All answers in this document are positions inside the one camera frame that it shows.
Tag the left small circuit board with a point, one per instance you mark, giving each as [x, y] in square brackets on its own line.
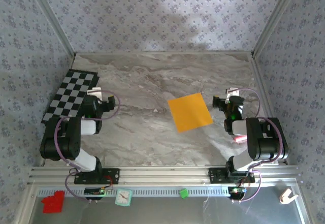
[94, 191]

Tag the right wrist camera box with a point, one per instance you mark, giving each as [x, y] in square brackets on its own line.
[233, 91]

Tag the right small circuit board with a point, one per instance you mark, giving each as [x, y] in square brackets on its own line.
[237, 191]

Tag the aluminium side rail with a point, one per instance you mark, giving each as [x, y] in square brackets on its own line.
[262, 87]

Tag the black grey checkerboard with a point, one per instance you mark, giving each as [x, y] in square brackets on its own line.
[73, 87]

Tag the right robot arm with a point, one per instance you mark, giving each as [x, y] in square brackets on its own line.
[264, 142]

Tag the aluminium corner post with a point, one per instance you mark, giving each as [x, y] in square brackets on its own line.
[274, 18]
[53, 18]

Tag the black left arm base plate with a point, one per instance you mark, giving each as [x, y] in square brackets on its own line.
[113, 177]

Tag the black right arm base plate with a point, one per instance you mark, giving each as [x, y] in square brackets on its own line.
[215, 175]

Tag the pink toy microphone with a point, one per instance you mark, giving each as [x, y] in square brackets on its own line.
[240, 139]

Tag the aluminium mounting rail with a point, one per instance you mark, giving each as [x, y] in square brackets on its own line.
[162, 174]

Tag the small circuit board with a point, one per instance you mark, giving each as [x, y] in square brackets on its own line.
[94, 191]
[237, 191]

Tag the orange paper sheet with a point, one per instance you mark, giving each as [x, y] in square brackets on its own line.
[189, 112]

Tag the white plastic hook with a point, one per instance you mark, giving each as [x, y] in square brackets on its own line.
[285, 197]

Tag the teal square clock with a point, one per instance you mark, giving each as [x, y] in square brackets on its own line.
[123, 197]

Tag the green toy block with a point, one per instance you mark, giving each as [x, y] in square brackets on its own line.
[183, 193]

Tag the red toy brick block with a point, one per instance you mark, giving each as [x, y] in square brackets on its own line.
[52, 203]

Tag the grey metal panel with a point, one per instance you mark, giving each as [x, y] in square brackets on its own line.
[162, 212]

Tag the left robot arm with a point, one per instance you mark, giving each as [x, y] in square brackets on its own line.
[66, 142]

